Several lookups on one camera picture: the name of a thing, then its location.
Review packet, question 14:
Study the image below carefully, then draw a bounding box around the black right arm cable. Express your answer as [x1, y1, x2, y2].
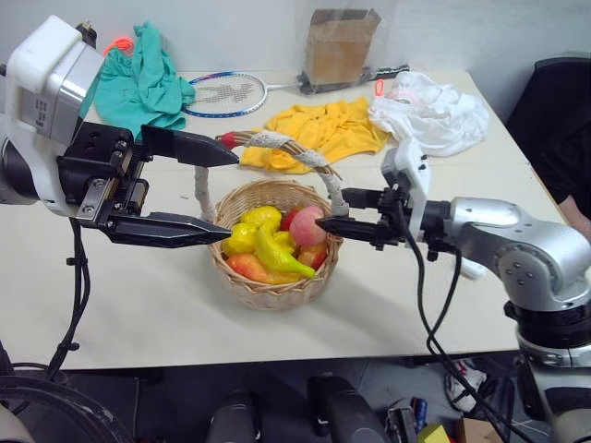
[395, 184, 537, 443]

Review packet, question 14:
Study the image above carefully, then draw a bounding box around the yellow bell pepper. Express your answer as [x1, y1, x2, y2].
[222, 221, 259, 257]

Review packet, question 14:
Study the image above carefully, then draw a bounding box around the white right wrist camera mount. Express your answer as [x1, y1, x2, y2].
[380, 138, 433, 242]

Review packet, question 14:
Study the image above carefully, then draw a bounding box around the wicker basket with handle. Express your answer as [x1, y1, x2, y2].
[193, 129, 345, 312]

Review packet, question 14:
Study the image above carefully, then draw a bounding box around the white and red shoe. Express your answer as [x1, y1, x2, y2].
[444, 357, 488, 413]

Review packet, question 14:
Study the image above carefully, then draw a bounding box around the orange cord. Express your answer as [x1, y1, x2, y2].
[102, 37, 135, 56]

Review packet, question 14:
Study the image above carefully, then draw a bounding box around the yellow box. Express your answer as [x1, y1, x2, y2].
[416, 423, 452, 443]

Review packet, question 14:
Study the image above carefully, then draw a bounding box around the white cloth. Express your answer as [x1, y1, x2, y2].
[368, 70, 491, 158]

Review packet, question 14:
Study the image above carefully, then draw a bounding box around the orange mango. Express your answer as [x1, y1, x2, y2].
[225, 252, 302, 285]

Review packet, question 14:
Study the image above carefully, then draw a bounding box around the badminton racket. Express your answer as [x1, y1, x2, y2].
[181, 64, 410, 118]

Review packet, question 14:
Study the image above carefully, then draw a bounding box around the dark rounded shape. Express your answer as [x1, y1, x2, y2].
[204, 389, 263, 443]
[306, 372, 390, 443]

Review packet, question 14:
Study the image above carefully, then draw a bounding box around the yellow curved fruit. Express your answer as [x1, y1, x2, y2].
[254, 222, 317, 280]

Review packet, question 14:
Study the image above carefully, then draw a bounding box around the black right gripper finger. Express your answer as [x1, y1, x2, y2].
[338, 187, 383, 210]
[314, 216, 380, 245]

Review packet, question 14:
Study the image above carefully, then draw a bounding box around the yellow lumpy fruit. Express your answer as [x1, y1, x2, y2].
[240, 205, 283, 230]

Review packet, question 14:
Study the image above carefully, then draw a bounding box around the small white cylinder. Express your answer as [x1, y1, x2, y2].
[460, 259, 485, 281]

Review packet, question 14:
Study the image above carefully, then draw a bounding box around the red and yellow apple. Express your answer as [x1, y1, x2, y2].
[296, 241, 330, 271]

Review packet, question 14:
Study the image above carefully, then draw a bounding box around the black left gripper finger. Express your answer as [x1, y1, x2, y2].
[105, 211, 233, 249]
[139, 124, 241, 169]

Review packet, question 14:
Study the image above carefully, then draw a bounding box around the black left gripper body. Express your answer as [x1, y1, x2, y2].
[56, 122, 151, 231]

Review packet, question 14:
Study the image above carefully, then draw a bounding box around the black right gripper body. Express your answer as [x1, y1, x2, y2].
[374, 184, 413, 252]

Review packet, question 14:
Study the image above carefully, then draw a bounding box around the pink peach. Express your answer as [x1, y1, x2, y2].
[289, 205, 329, 247]

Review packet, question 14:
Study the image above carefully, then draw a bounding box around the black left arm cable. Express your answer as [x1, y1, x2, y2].
[44, 216, 92, 383]

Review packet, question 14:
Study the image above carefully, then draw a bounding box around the yellow cloth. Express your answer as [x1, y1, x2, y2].
[239, 97, 389, 175]

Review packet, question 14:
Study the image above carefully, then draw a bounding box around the small cardboard box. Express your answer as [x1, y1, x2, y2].
[455, 416, 505, 443]

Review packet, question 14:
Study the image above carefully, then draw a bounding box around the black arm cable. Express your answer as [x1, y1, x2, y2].
[395, 184, 537, 443]
[44, 216, 92, 383]

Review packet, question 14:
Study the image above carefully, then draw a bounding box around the green cloth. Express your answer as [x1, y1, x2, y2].
[78, 20, 197, 141]

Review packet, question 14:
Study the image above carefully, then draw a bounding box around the person in black clothes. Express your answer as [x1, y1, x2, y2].
[505, 56, 591, 233]

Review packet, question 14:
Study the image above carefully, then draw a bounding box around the brown cardboard box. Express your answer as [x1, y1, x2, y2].
[305, 7, 382, 87]

